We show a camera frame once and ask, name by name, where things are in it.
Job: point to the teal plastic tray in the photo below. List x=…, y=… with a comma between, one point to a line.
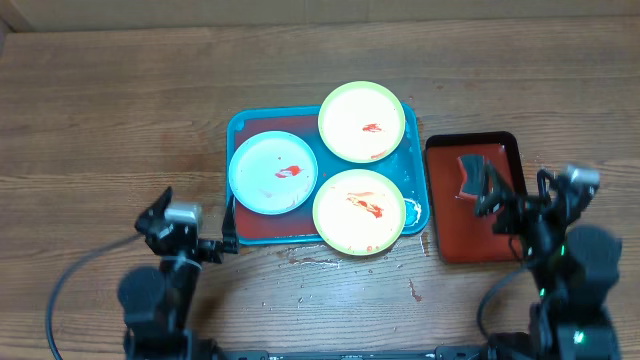
x=404, y=167

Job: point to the red and black sponge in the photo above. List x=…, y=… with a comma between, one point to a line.
x=475, y=179

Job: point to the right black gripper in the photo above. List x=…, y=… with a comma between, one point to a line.
x=515, y=212

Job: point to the yellow-green plate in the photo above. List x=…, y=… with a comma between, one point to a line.
x=359, y=212
x=361, y=122

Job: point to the light blue plate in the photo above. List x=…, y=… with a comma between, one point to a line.
x=272, y=172

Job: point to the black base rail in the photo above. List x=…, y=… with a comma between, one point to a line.
x=473, y=352

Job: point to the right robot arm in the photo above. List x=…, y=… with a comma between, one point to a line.
x=574, y=266

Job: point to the black red-lined tray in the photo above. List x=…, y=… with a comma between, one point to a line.
x=462, y=237

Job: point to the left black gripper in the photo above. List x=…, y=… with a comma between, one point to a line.
x=213, y=251

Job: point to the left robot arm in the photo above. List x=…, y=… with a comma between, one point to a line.
x=156, y=301

